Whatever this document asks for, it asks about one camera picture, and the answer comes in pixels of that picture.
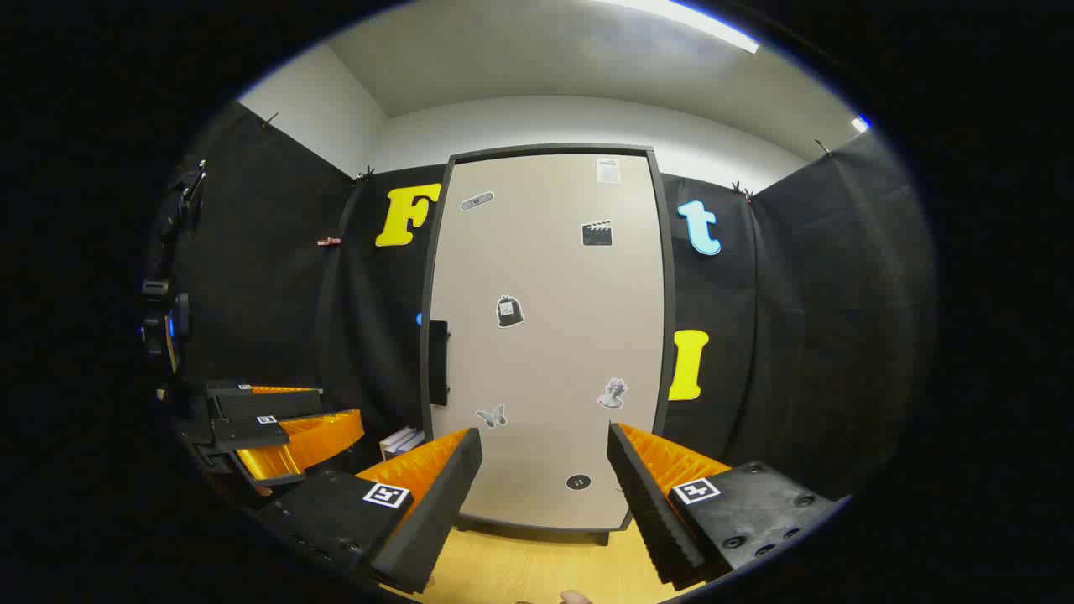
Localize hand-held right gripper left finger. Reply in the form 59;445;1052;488
252;426;485;595

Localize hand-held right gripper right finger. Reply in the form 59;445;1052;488
606;422;848;590

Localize black cabinet door handle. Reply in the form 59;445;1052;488
428;320;452;408

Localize beige cabinet door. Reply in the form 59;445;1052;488
430;154;668;531

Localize long ceiling light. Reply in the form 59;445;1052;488
600;0;761;54

